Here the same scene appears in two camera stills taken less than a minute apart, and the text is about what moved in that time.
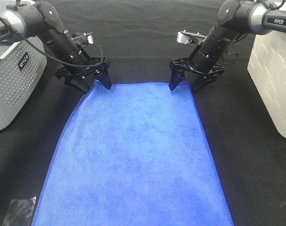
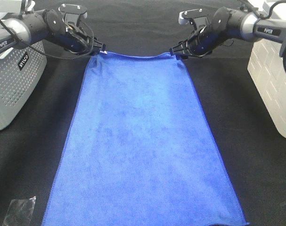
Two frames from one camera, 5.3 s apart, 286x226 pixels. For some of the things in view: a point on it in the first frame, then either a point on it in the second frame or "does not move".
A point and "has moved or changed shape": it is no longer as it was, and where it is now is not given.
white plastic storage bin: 270,67 does not move
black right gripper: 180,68 -> 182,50
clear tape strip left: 20,212 does not move
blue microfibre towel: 136,155 has moved or changed shape
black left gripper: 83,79 -> 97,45
